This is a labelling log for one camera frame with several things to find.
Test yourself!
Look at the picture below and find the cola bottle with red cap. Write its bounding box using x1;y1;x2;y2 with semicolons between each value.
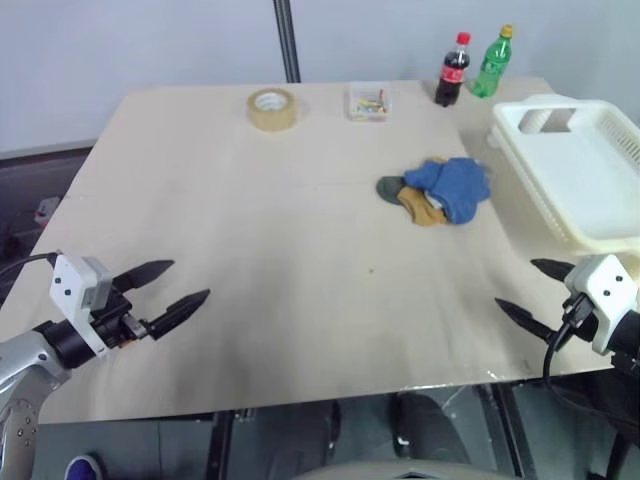
433;31;473;107

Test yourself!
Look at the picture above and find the black table leg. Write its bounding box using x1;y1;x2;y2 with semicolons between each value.
207;409;237;480
478;382;527;480

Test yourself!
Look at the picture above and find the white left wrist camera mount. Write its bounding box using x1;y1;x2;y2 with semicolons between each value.
48;253;114;357

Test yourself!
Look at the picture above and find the green bottle with yellow cap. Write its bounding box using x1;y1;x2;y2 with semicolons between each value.
467;24;516;99

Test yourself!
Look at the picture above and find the blue shoe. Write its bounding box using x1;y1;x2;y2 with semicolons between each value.
66;452;107;480

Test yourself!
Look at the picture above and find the brown packing tape roll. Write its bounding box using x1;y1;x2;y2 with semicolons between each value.
246;88;297;133

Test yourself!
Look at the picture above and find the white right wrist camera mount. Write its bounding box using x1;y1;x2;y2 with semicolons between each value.
563;253;640;357

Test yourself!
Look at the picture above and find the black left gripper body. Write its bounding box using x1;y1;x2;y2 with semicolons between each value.
90;288;152;351

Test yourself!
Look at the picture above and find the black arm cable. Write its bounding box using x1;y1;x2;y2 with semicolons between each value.
0;253;59;282
542;293;591;389

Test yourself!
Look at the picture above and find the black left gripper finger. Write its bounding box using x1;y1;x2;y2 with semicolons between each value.
110;258;176;293
147;288;211;343

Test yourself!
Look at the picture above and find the clear box of coloured clips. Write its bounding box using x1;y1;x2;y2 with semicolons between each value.
344;82;393;123

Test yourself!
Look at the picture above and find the small red and white object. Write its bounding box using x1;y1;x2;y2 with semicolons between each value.
33;197;62;220

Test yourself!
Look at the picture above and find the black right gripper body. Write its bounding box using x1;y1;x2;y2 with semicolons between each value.
553;292;601;346

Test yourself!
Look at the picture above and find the white plastic basket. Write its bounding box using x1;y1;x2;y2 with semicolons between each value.
487;94;640;279

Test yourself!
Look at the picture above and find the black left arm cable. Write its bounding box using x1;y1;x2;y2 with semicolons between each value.
0;253;59;282

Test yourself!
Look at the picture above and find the black vertical pole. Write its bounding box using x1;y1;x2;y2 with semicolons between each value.
272;0;303;84

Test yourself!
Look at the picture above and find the blue sock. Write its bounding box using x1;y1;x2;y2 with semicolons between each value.
424;157;490;226
403;159;451;194

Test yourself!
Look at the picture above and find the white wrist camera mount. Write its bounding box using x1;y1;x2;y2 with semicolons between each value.
563;253;640;357
48;253;114;357

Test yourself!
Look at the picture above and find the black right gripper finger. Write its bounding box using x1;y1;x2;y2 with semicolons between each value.
529;258;574;286
493;297;564;347

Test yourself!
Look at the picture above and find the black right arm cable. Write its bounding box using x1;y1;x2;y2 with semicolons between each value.
542;293;591;389

